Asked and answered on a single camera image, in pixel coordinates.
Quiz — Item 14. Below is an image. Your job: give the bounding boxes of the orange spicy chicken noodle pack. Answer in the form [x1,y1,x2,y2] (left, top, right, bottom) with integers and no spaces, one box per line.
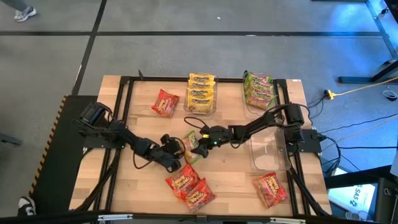
[252,172,289,208]
[151,89,180,118]
[180,177,216,212]
[164,164,201,197]

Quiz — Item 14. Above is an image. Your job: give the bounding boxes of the clear plastic cup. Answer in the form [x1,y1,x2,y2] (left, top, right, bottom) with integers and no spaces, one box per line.
[345,210,371,222]

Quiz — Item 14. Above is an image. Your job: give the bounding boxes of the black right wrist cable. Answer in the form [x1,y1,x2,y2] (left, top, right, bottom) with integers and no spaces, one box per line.
[183,116,215,133]

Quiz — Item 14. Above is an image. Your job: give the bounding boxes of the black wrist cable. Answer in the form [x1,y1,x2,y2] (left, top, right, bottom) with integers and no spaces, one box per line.
[132,151,152,170]
[183,116,215,133]

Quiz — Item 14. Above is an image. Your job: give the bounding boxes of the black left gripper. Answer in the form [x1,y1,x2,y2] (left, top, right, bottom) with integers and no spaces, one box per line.
[155,143,192,174]

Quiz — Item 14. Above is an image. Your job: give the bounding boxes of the black floor cable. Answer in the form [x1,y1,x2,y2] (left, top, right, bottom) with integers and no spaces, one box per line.
[323,135,398,175]
[318,113,398,134]

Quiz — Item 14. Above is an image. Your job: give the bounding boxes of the yellow noodle pack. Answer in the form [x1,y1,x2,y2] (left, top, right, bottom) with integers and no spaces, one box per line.
[186,95,215,113]
[188,80,216,90]
[186,87,215,98]
[189,73,216,83]

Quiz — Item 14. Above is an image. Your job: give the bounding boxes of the white panel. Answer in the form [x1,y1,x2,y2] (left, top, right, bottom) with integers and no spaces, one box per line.
[390,148,398,177]

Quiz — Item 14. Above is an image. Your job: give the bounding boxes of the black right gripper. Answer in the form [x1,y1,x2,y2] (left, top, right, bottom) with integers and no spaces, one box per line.
[191,125,233,159]

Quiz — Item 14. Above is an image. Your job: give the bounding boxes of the green noodle pack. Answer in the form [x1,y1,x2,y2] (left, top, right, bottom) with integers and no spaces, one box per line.
[244,72,274,85]
[245,91,277,111]
[244,81,276,94]
[182,129,203,165]

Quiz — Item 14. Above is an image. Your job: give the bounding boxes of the black floor beam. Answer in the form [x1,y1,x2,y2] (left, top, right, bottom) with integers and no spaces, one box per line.
[323,164,393,190]

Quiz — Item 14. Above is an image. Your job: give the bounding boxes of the white printed box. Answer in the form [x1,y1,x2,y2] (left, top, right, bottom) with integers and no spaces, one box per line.
[328,167,377,215]

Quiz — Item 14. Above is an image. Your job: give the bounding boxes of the silver metal bracket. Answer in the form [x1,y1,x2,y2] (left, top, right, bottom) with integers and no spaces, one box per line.
[98,213,134,222]
[269,217,307,224]

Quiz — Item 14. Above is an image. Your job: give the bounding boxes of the dark grey furniture leg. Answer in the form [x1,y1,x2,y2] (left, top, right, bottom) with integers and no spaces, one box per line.
[0,133,23,146]

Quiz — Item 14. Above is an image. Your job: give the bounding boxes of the person's leg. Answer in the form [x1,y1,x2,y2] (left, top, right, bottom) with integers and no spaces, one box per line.
[0,0,29,12]

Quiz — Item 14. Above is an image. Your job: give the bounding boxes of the person's shoe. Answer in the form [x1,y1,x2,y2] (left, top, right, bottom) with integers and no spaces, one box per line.
[14,6,37,23]
[17,195,37,217]

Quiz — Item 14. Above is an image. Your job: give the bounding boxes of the clear plastic bin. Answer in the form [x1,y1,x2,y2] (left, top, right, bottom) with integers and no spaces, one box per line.
[248,126,292,172]
[241,70,279,121]

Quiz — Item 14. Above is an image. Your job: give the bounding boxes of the black desk frame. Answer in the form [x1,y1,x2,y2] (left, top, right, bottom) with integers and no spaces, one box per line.
[310,0,398,85]

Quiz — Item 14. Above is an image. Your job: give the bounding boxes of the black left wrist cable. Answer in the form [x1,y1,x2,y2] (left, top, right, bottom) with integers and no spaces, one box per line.
[132,151,152,170]

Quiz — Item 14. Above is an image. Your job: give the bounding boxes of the yellow extension cord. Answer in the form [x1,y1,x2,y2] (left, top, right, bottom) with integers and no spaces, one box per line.
[334,76,398,96]

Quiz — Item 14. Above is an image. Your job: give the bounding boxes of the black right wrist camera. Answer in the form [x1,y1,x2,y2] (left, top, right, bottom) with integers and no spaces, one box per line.
[203,125,224,139]

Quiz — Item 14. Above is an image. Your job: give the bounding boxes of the black hazard-striped platform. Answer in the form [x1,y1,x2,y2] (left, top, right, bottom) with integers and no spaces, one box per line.
[28,95,105,215]

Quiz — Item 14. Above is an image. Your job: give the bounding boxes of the black cabinet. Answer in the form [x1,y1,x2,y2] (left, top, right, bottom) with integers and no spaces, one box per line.
[374,177,398,223]

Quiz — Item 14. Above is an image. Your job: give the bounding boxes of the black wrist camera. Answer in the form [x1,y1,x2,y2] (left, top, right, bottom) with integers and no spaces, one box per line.
[160,133,180,153]
[203,125,224,139]

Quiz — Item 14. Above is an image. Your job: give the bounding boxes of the yellow snack packets in bin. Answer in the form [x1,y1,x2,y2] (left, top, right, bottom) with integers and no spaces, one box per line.
[183,73,218,116]

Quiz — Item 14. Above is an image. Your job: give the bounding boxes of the black cable conduit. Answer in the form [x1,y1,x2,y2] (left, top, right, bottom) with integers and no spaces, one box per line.
[74,149,122,212]
[287,164,330,217]

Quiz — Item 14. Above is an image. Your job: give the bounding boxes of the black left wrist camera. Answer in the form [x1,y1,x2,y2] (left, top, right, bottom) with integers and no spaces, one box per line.
[160,133,180,153]

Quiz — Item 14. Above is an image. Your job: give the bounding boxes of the black metal table frame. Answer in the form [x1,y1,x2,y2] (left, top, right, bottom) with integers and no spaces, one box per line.
[70,70,332,218]

